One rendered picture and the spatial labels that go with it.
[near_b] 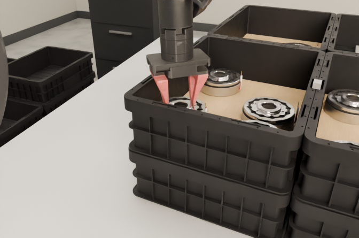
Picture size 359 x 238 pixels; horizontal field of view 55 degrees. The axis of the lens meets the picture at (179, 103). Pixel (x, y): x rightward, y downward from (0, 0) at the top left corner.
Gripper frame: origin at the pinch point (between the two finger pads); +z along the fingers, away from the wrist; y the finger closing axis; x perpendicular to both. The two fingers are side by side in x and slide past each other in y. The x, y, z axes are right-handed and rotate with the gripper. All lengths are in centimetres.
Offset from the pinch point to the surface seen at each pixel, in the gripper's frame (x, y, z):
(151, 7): -149, -22, 11
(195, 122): 11.0, 0.3, -1.8
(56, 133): -27.3, 26.8, 17.5
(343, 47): -35, -64, 7
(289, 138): 20.2, -10.7, -2.3
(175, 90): -11.8, -2.1, 2.8
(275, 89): -12.4, -27.4, 6.7
